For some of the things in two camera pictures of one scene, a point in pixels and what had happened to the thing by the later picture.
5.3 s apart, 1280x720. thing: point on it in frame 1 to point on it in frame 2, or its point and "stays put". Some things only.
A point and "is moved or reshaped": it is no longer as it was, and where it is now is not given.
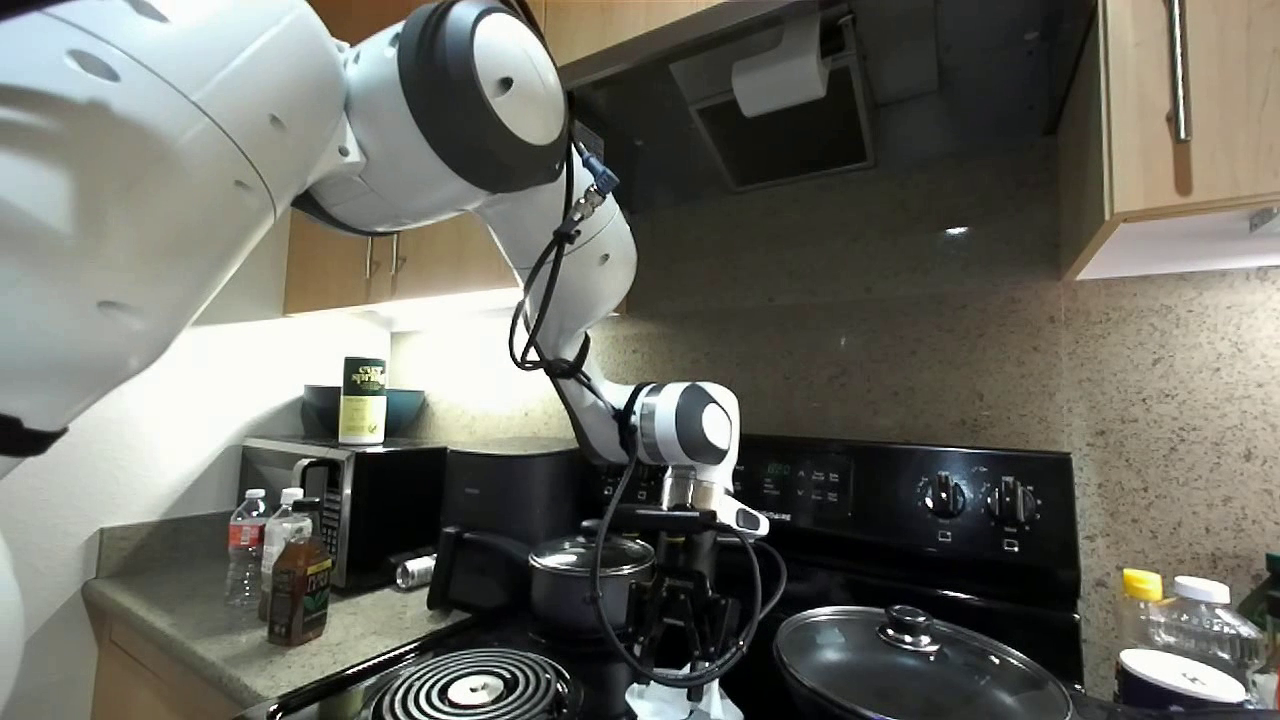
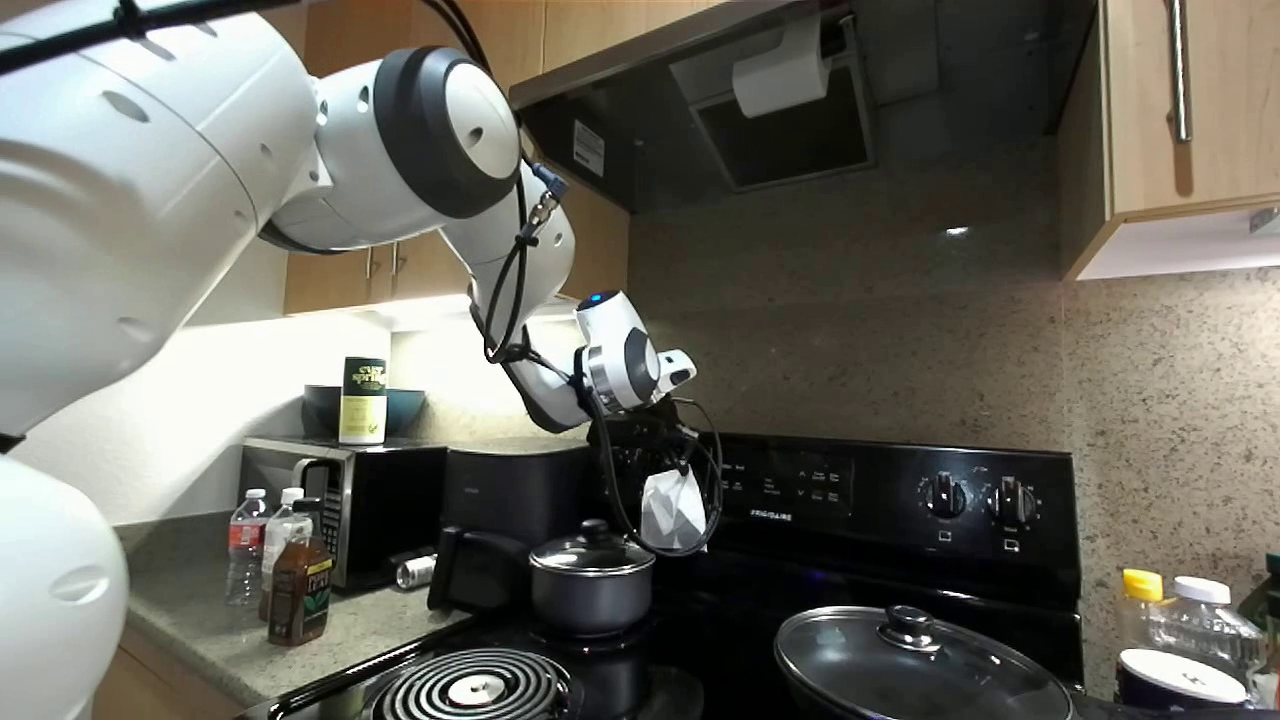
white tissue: x=675 y=703 is moved or reshaped
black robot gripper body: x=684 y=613 to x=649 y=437
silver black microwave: x=370 y=505 stays put
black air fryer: x=497 y=505 stays put
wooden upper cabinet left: x=464 y=263 stays put
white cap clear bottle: x=1202 y=622 stays put
